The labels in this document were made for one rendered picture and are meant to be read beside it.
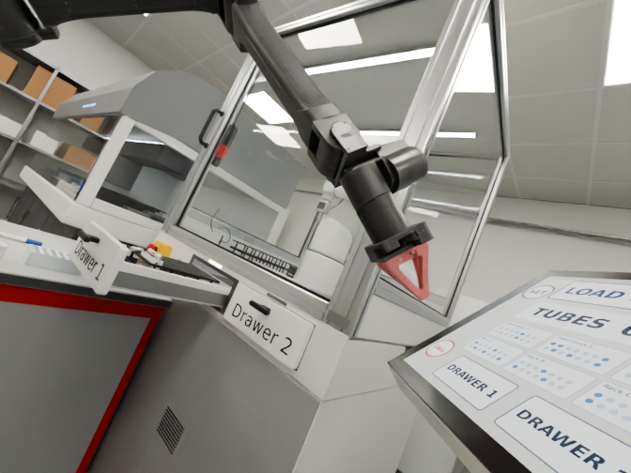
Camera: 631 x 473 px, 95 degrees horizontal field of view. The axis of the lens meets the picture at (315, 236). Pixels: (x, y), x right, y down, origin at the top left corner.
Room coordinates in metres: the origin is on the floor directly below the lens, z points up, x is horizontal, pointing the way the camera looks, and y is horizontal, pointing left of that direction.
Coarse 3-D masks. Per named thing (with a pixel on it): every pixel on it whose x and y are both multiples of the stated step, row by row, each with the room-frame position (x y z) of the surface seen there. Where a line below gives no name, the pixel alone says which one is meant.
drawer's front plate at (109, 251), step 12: (84, 228) 0.82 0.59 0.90; (96, 228) 0.76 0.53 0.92; (108, 240) 0.69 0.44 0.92; (72, 252) 0.81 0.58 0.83; (84, 252) 0.76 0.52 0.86; (96, 252) 0.71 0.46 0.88; (108, 252) 0.67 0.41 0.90; (120, 252) 0.64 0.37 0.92; (84, 264) 0.74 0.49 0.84; (96, 264) 0.69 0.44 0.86; (108, 264) 0.65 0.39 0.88; (120, 264) 0.65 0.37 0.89; (84, 276) 0.71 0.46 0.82; (96, 276) 0.67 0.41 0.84; (108, 276) 0.64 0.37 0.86; (96, 288) 0.65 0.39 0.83; (108, 288) 0.65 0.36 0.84
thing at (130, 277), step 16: (128, 272) 0.69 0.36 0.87; (144, 272) 0.71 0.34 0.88; (160, 272) 0.74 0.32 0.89; (128, 288) 0.70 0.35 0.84; (144, 288) 0.72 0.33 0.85; (160, 288) 0.75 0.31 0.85; (176, 288) 0.78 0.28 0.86; (192, 288) 0.82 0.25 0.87; (208, 288) 0.86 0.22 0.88; (224, 288) 0.90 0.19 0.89; (208, 304) 0.88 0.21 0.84
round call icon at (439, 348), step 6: (438, 342) 0.43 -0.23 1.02; (444, 342) 0.42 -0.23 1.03; (450, 342) 0.41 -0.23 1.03; (426, 348) 0.43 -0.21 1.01; (432, 348) 0.42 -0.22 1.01; (438, 348) 0.41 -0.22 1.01; (444, 348) 0.40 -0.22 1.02; (450, 348) 0.40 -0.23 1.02; (426, 354) 0.41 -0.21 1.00; (432, 354) 0.41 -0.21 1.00; (438, 354) 0.40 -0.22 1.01; (444, 354) 0.39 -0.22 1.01
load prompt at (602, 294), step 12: (564, 288) 0.39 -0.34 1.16; (576, 288) 0.37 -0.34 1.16; (588, 288) 0.36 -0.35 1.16; (600, 288) 0.35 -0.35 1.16; (612, 288) 0.33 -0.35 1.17; (624, 288) 0.32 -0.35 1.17; (564, 300) 0.36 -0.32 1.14; (576, 300) 0.35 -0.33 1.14; (588, 300) 0.34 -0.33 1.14; (600, 300) 0.32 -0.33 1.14; (612, 300) 0.31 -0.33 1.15; (624, 300) 0.30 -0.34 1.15
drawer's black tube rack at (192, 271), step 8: (128, 256) 0.86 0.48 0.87; (168, 264) 0.85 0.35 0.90; (176, 264) 0.89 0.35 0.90; (184, 264) 0.96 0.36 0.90; (168, 272) 0.88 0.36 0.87; (176, 272) 0.94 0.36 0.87; (184, 272) 0.83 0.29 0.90; (192, 272) 0.88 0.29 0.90; (200, 272) 0.93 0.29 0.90; (200, 280) 0.98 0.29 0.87; (208, 280) 0.89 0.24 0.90; (216, 280) 0.93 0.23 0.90
